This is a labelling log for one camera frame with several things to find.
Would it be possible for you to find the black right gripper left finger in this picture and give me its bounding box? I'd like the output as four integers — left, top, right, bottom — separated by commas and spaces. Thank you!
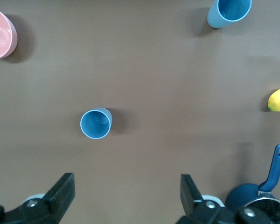
0, 172, 75, 224

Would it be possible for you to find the pink bowl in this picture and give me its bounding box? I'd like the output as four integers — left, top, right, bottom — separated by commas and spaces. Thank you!
0, 6, 18, 60

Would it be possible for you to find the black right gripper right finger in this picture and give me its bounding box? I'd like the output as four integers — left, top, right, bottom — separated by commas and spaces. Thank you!
176, 174, 278, 224

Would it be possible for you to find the blue plastic cup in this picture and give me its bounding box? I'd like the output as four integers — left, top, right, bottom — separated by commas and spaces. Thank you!
80, 107, 113, 140
207, 0, 252, 29

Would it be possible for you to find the dark blue pot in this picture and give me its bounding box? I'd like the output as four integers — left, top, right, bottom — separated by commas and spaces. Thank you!
225, 143, 280, 224

